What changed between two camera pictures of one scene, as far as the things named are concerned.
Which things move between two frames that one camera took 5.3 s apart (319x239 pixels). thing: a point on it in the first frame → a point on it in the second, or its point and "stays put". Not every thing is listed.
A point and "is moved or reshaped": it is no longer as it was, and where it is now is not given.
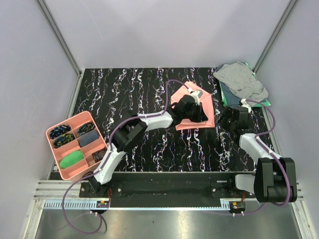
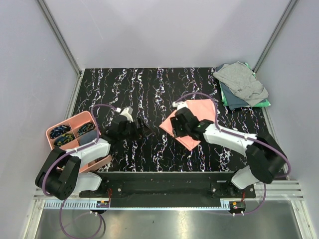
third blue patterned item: (63, 139) stays put
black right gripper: (227, 112) → (175, 123)
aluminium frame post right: (273, 37) stays put
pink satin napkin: (207, 103) is moved or reshaped
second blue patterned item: (85, 128) stays put
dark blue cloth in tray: (88, 137) stays put
